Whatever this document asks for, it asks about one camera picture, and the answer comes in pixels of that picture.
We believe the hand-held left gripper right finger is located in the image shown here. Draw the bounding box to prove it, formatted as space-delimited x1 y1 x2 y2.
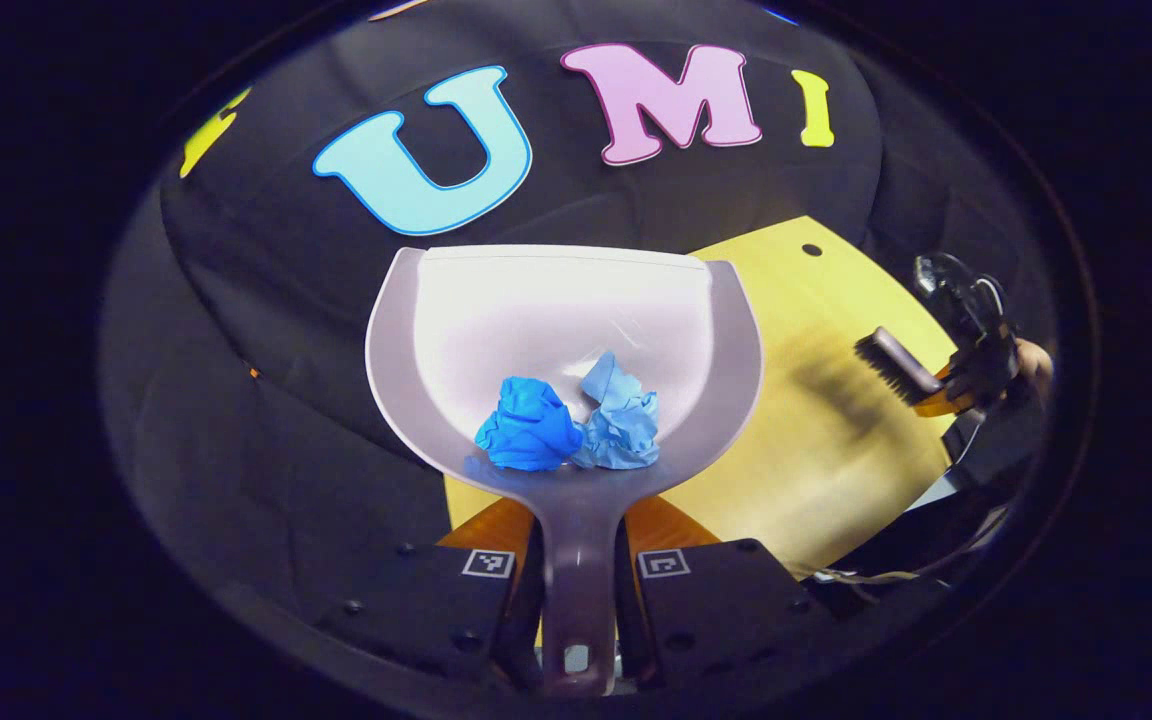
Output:
616 495 818 691

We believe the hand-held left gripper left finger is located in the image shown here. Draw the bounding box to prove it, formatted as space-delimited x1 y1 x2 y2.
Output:
321 495 547 691

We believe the small grey broom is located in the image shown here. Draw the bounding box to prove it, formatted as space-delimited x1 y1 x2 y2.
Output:
853 327 947 406

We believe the dark blue paper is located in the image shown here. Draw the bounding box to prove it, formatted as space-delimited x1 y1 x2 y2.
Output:
474 376 585 472

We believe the light blue paper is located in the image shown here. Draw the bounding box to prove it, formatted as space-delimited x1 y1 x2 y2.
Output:
572 350 661 471

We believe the small grey dustpan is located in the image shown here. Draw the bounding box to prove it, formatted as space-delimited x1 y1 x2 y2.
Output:
364 245 765 698

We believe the wooden desktop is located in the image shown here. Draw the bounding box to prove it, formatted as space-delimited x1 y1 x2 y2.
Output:
444 215 957 641

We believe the thin pale cable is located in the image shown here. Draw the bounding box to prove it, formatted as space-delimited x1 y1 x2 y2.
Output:
804 505 1012 586

